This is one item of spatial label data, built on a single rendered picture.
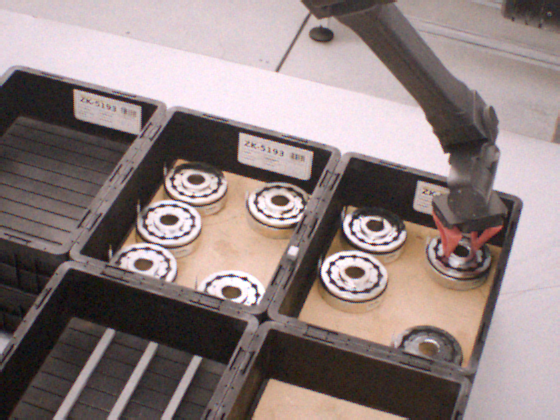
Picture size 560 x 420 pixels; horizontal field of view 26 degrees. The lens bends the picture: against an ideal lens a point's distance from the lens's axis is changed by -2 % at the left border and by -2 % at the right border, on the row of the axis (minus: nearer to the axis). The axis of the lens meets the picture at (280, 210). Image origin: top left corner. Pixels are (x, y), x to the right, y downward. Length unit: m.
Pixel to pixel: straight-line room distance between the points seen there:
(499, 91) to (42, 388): 2.38
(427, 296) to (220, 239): 0.34
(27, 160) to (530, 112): 2.03
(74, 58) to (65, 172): 0.54
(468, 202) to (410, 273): 0.23
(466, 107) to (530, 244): 0.57
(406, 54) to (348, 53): 2.30
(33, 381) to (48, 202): 0.38
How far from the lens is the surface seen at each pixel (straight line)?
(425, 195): 1.94
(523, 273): 2.14
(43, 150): 2.09
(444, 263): 1.88
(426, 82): 1.61
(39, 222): 1.95
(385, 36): 1.52
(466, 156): 1.73
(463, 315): 1.85
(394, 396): 1.68
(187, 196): 1.94
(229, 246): 1.90
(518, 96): 3.80
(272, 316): 1.67
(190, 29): 3.90
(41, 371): 1.73
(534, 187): 2.32
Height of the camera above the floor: 2.14
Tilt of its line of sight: 41 degrees down
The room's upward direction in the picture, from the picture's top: 6 degrees clockwise
